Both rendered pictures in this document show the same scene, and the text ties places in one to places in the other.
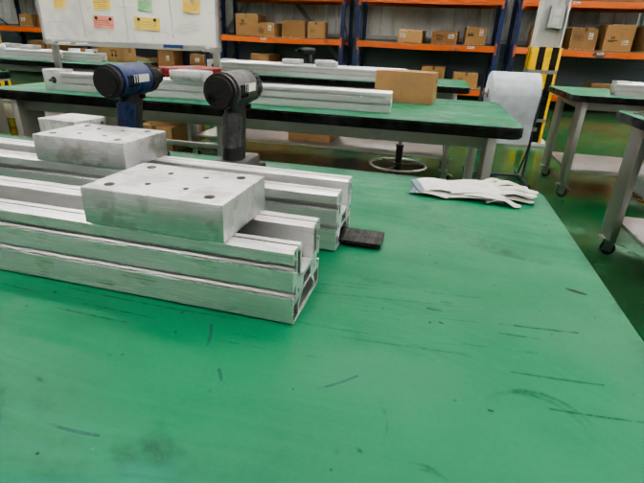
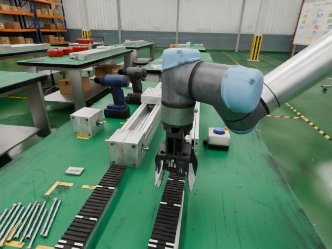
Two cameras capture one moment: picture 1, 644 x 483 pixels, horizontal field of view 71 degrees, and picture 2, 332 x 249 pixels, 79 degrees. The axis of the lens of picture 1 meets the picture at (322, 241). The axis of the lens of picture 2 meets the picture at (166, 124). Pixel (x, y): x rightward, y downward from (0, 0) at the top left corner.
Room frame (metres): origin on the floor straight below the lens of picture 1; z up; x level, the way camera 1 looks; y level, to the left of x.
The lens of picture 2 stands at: (0.75, 1.40, 1.20)
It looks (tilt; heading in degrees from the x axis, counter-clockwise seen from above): 25 degrees down; 265
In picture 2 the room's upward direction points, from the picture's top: 2 degrees clockwise
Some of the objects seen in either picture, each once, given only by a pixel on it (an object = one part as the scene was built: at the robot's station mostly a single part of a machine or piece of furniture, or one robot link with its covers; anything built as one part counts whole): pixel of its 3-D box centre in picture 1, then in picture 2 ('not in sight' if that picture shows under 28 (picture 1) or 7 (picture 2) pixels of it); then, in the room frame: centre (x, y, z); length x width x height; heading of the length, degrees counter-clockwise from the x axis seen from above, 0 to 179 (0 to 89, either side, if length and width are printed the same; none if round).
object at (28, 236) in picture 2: not in sight; (37, 218); (1.02, 1.04, 0.78); 0.11 x 0.01 x 0.01; 96
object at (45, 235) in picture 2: not in sight; (53, 217); (0.98, 1.03, 0.78); 0.11 x 0.01 x 0.01; 94
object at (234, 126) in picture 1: (242, 131); (130, 85); (0.86, 0.16, 0.89); 0.20 x 0.08 x 0.22; 168
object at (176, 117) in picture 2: not in sight; (179, 112); (0.68, 0.99, 1.03); 0.08 x 0.08 x 0.05
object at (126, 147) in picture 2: not in sight; (131, 147); (0.81, 0.79, 0.83); 0.12 x 0.09 x 0.10; 166
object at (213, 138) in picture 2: not in sight; (216, 138); (0.48, 0.70, 0.81); 0.10 x 0.08 x 0.06; 166
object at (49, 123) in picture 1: (72, 139); (90, 122); (1.01, 0.57, 0.83); 0.11 x 0.10 x 0.10; 162
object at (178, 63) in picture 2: not in sight; (181, 77); (0.68, 0.99, 1.11); 0.09 x 0.08 x 0.11; 136
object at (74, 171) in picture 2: not in sight; (74, 171); (0.99, 0.86, 0.78); 0.05 x 0.03 x 0.01; 169
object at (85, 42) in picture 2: not in sight; (90, 57); (2.31, -4.42, 0.50); 1.03 x 0.55 x 1.01; 82
